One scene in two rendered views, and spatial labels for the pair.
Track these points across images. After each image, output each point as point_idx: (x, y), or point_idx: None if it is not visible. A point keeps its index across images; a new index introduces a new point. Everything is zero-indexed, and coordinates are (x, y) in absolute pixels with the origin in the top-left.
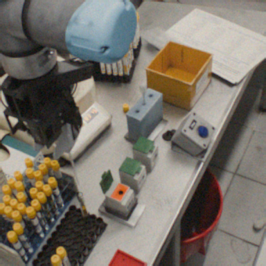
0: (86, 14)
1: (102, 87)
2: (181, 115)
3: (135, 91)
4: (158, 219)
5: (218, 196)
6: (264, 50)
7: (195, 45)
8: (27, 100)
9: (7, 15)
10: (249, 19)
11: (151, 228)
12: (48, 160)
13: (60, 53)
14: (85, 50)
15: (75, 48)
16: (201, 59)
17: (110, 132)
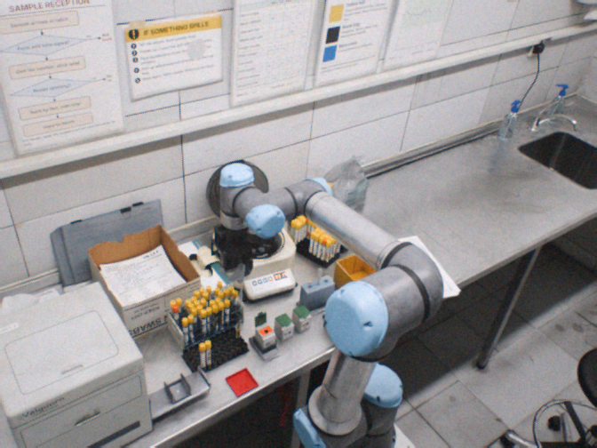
0: (258, 211)
1: (304, 262)
2: None
3: (325, 276)
4: (283, 364)
5: None
6: (444, 292)
7: None
8: (225, 240)
9: (228, 195)
10: (454, 263)
11: (275, 367)
12: (232, 289)
13: (290, 223)
14: (251, 227)
15: (248, 223)
16: None
17: (289, 295)
